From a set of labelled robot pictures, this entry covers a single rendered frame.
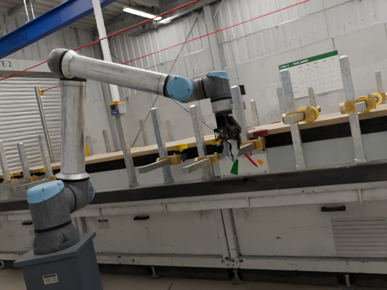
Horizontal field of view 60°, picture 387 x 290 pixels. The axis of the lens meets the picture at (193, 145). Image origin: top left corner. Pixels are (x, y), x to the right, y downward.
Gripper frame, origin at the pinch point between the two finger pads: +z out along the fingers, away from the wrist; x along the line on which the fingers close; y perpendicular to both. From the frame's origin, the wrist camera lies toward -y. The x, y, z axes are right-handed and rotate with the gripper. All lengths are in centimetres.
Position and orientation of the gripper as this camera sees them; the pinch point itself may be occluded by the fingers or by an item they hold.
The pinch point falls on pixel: (234, 158)
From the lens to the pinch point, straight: 143.7
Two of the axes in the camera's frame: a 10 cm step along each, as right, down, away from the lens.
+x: 8.6, -1.4, -4.9
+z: 1.8, 9.8, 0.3
